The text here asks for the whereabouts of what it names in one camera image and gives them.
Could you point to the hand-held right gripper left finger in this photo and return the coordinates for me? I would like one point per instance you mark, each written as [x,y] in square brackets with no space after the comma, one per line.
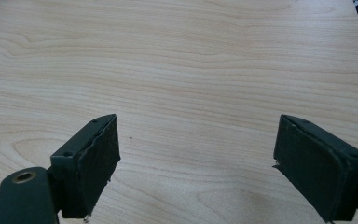
[87,168]

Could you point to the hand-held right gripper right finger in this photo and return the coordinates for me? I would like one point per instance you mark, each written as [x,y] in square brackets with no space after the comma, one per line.
[320,174]

